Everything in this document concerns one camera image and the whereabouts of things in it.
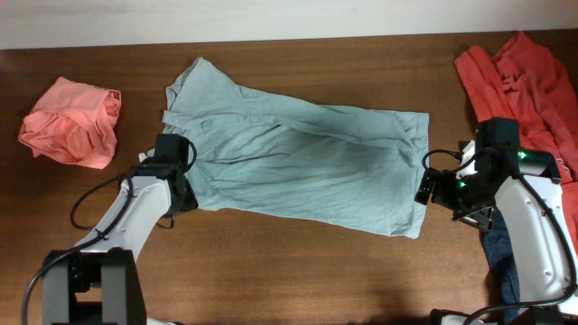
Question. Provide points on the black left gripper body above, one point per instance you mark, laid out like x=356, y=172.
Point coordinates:
x=184, y=202

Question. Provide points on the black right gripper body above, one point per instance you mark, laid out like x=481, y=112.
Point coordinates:
x=469, y=200

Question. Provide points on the light blue polo shirt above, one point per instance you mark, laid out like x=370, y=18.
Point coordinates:
x=282, y=156

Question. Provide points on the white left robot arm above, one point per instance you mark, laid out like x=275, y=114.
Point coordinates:
x=96, y=281

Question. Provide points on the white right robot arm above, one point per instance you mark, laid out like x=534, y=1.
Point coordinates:
x=520, y=185

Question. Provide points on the dark navy garment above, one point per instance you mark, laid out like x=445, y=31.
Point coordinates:
x=502, y=267

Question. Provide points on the red-orange shirt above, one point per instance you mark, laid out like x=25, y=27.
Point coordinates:
x=526, y=82

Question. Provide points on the crumpled salmon pink shirt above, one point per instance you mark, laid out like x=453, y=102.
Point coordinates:
x=73, y=123

